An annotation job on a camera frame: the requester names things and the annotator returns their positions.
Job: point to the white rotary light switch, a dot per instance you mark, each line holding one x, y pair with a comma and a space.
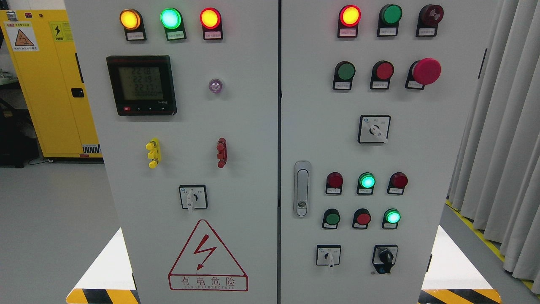
193, 197

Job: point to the orange indicator light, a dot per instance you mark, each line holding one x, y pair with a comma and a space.
132, 23

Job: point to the grey electrical control cabinet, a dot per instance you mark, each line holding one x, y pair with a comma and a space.
277, 60

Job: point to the dark red indicator lower left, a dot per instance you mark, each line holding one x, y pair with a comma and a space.
334, 184

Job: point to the dark red indicator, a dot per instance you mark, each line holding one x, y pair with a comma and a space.
397, 183
334, 184

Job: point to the small clear lamp bulb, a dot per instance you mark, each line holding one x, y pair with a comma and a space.
215, 86

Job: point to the green push button lower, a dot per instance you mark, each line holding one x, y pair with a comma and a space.
331, 219

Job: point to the green lit indicator lower middle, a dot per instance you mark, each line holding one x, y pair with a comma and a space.
365, 184

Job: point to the white rotary selector upper right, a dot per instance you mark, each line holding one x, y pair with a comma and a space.
373, 129

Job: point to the white rotary selector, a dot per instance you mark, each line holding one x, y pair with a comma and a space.
328, 255
373, 129

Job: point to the green push button upper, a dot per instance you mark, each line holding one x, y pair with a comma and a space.
343, 76

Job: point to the red push button lower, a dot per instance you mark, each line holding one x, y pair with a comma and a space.
361, 219

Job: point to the red push button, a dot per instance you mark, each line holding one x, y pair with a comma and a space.
382, 72
361, 219

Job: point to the white rotary selector bottom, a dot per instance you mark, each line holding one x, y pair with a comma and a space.
328, 255

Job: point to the red electrical hazard sticker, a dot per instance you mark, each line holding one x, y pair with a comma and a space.
205, 263

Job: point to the dark red indicator lower right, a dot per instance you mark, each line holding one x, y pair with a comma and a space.
397, 183

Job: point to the green lit push button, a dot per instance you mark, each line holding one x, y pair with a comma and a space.
391, 219

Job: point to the red push button upper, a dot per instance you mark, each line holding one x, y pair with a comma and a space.
382, 72

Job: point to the black digital power meter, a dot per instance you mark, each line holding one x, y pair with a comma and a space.
142, 85

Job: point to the red indicator light top left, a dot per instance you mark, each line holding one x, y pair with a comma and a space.
210, 19

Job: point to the red lit indicator right door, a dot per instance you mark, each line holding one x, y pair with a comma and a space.
349, 17

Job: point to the green indicator light top left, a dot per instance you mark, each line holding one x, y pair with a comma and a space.
173, 24

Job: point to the red mushroom emergency stop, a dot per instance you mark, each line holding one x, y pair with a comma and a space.
423, 72

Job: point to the green unlit indicator top right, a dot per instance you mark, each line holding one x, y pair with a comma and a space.
388, 21

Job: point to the dark red buzzer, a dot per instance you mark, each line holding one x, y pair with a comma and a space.
428, 19

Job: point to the grey curtain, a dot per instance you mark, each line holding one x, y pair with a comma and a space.
496, 179

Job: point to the yellow safety storage cabinet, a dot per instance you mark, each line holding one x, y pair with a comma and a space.
44, 54

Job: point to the silver cabinet door handle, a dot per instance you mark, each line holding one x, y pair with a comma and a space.
301, 187

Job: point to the red terminal post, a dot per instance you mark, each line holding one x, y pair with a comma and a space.
222, 155

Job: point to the yellow terminal post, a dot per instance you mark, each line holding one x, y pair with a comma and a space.
154, 152

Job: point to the black key selector switch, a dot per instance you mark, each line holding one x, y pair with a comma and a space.
384, 257

